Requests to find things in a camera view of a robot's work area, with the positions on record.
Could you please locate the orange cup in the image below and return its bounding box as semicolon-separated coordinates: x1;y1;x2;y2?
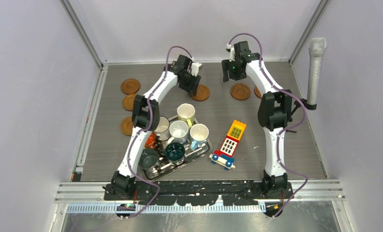
144;132;156;149

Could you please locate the silver metal tray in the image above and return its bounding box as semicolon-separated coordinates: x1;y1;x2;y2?
138;117;212;182

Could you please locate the colourful toy brick truck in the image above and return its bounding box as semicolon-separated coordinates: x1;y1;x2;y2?
209;120;246;171

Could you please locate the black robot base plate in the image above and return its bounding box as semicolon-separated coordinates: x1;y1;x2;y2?
103;180;293;206

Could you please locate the white metallic cup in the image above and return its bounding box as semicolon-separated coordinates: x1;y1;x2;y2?
153;116;170;141

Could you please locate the silver grey microphone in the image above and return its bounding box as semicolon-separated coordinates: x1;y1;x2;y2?
307;37;327;108

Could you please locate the yellow green handled cup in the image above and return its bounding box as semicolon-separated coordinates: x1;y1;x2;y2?
176;103;196;128

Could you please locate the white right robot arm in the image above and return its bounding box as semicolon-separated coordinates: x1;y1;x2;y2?
222;41;292;199

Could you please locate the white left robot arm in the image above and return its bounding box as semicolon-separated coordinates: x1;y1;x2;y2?
104;55;202;200

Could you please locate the dark grey cup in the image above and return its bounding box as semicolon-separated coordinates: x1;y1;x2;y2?
138;148;160;170

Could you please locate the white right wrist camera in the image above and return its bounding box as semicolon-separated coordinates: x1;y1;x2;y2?
226;43;235;62

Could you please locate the light blue handled cup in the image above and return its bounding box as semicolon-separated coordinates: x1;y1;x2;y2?
190;124;209;151

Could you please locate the black microphone tripod stand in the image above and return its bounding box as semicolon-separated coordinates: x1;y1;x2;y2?
291;98;317;116

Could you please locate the brown wooden coaster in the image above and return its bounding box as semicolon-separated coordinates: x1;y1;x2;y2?
230;84;251;101
189;85;210;102
120;116;133;136
122;93;137;111
120;78;141;94
254;87;262;99

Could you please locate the dark teal cup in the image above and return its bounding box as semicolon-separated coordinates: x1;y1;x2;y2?
164;142;185;166

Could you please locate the grey white cup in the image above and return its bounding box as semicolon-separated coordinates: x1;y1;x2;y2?
168;120;189;144

